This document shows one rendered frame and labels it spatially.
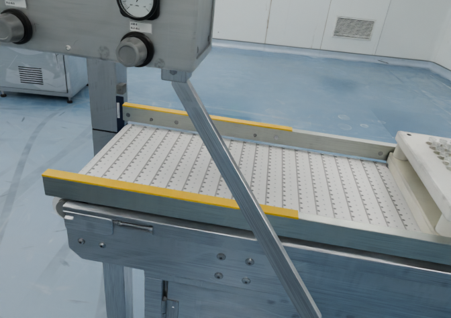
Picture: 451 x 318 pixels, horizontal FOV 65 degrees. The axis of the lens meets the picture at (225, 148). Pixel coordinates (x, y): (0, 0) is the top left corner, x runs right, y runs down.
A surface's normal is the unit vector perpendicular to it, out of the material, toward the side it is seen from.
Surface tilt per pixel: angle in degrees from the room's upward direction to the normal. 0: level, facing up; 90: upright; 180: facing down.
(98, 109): 90
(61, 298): 0
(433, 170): 0
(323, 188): 0
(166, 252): 90
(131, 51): 90
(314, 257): 90
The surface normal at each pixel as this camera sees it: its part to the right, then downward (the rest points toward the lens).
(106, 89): -0.14, 0.45
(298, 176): 0.11, -0.88
